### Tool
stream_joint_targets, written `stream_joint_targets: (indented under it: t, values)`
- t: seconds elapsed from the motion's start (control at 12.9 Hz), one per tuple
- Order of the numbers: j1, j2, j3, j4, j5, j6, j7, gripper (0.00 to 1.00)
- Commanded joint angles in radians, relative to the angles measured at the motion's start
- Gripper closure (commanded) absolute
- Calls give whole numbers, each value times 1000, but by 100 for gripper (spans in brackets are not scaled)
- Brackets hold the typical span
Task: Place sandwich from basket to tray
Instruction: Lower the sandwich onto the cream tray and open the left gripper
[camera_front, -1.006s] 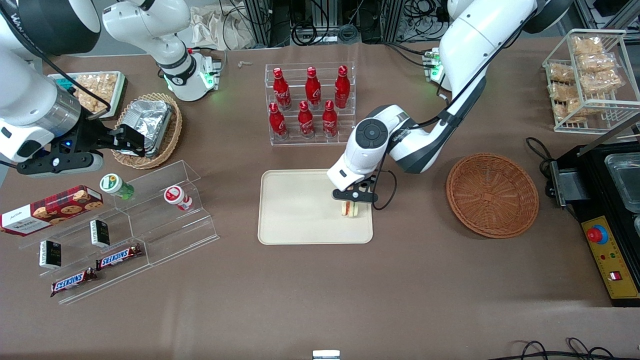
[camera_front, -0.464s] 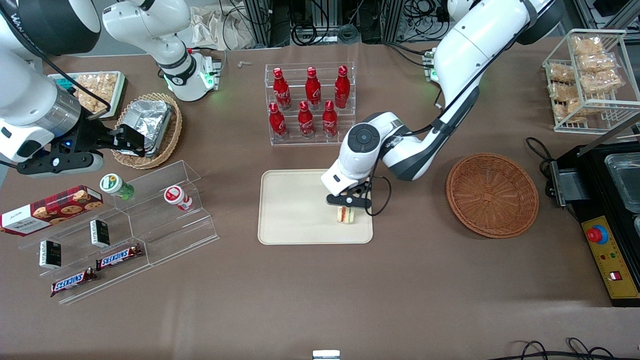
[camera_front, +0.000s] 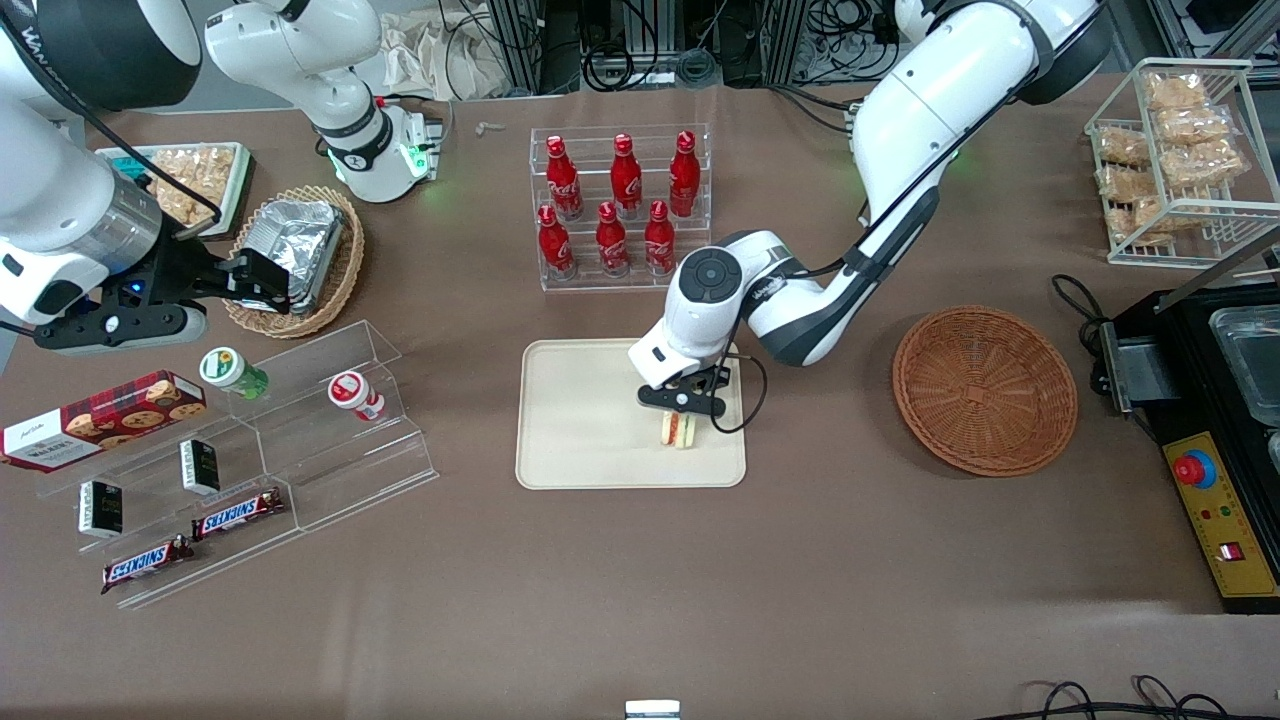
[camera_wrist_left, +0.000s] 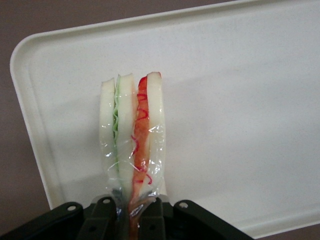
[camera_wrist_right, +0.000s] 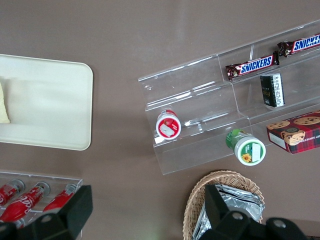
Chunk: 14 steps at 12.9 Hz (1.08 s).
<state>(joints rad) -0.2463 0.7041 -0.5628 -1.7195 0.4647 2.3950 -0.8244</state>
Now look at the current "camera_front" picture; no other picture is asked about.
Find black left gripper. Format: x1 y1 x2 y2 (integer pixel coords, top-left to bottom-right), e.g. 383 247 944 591
655 366 732 427

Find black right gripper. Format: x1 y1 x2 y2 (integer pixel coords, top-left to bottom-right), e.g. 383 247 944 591
120 235 292 314

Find light wicker basket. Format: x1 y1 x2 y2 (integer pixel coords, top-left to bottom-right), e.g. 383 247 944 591
222 185 366 339

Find cream plastic tray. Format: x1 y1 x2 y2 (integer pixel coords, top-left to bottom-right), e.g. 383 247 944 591
515 337 748 491

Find brown wicker basket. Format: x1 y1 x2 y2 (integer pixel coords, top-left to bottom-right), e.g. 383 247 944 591
892 305 1079 478

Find silver foil pack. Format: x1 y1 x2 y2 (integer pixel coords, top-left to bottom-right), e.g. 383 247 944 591
245 200 346 316

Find shallow snack container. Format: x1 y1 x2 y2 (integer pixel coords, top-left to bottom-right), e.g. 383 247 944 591
95 143 256 241

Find green lidded cup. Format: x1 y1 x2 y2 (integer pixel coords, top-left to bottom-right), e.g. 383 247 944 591
200 347 269 401

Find clear bag of crackers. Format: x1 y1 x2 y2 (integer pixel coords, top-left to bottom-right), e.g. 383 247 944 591
1097 163 1151 203
195 147 238 201
1160 140 1251 191
1130 195 1186 246
1095 127 1151 166
148 150 201 226
1145 72 1208 111
1155 106 1233 146

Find red lidded cup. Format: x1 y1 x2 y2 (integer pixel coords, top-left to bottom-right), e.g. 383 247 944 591
328 371 386 423

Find red Coca-Cola bottle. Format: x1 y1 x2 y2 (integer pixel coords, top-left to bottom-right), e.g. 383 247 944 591
668 130 701 218
643 199 678 275
537 203 576 279
545 135 583 221
595 201 631 277
610 132 644 219

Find small black box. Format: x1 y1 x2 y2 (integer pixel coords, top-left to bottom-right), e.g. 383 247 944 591
78 480 124 539
180 438 221 496

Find clear acrylic tiered shelf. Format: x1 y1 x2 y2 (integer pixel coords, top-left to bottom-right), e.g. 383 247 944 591
35 320 441 611

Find red tartan cookie box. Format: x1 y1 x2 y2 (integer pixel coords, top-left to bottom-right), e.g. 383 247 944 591
0 370 208 473

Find clear acrylic bottle rack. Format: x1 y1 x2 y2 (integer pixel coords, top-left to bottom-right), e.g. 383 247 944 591
530 125 713 293

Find Snickers chocolate bar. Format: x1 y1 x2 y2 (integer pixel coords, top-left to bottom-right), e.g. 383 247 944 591
190 488 286 541
100 535 196 595

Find white cloth bag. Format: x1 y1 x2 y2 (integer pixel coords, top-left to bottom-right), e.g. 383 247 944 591
378 8 506 101

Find background equipment rack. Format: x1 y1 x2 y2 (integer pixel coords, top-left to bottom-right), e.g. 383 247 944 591
485 0 901 96

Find black box with grey face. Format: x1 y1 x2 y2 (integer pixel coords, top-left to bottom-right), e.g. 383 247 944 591
1100 320 1183 413

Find black machine base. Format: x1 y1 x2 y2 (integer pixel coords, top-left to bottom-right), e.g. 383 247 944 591
1100 285 1280 613

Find yellow control panel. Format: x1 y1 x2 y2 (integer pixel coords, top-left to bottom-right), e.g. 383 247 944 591
1162 430 1280 601

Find steel container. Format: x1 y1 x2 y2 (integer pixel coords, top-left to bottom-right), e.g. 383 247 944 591
1208 305 1280 433

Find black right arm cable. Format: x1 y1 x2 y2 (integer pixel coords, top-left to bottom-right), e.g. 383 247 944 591
0 10 223 241

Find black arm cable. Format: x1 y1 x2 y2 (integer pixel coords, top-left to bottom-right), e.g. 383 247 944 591
0 10 223 241
700 60 1036 434

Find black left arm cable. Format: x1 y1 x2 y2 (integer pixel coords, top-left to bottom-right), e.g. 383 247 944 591
700 60 1036 434

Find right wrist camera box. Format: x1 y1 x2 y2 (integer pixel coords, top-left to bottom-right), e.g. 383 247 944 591
35 298 209 357

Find black power cable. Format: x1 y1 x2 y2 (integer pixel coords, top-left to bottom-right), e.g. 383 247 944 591
1050 273 1116 401

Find white wire rack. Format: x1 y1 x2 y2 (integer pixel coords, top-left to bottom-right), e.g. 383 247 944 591
1085 58 1280 269

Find black floor cables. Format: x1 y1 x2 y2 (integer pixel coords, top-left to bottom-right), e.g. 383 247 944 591
1000 675 1241 720

